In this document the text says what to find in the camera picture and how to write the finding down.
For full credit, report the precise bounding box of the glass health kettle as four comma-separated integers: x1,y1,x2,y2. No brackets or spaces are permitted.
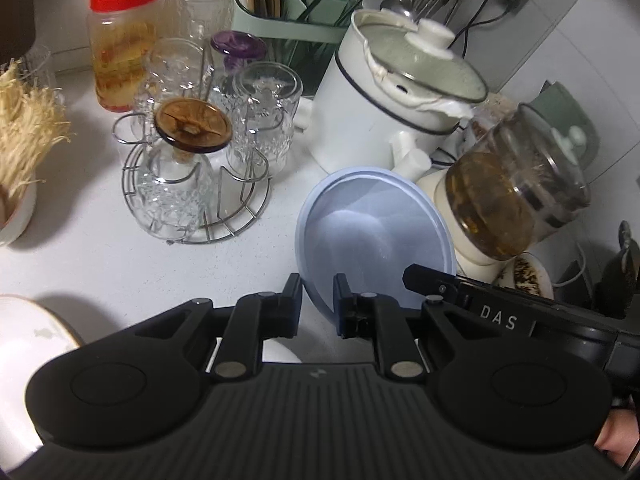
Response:
418,104,590,283

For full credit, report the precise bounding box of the purple base glass cup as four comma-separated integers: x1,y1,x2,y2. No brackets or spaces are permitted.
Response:
209,30,268,73

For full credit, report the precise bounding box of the wire glass rack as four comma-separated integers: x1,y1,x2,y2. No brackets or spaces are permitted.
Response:
112,0,305,246

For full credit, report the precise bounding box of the white leaf plate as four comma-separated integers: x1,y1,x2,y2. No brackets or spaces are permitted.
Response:
0,295,81,472

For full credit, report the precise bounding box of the person right hand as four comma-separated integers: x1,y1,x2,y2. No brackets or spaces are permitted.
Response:
594,410,639,466

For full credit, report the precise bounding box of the red lid plastic jar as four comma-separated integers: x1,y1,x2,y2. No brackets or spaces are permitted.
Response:
87,0,162,113

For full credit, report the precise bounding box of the white bowl with vegetables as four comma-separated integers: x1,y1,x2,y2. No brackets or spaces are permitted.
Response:
1,183,37,247

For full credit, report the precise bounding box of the green utensil holder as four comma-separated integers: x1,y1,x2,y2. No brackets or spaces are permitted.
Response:
232,0,352,96

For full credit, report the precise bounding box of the blue plastic bowl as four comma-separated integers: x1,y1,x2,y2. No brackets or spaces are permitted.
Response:
295,167,457,322

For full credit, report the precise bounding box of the small white ceramic bowl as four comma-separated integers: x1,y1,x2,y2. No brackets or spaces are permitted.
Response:
262,339,302,364

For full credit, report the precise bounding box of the green electric kettle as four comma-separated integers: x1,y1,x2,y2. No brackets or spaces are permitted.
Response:
529,80,600,170

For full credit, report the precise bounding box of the white electric cooking pot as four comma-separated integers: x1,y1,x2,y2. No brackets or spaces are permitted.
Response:
294,10,488,174

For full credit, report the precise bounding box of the enoki mushroom bunch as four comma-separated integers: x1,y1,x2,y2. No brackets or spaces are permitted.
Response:
1,60,72,204

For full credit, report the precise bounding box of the patterned bowl with grains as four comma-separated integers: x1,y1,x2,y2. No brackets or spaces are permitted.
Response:
494,252,554,299

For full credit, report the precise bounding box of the amber base glass cup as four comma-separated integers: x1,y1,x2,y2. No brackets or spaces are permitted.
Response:
134,96,232,242

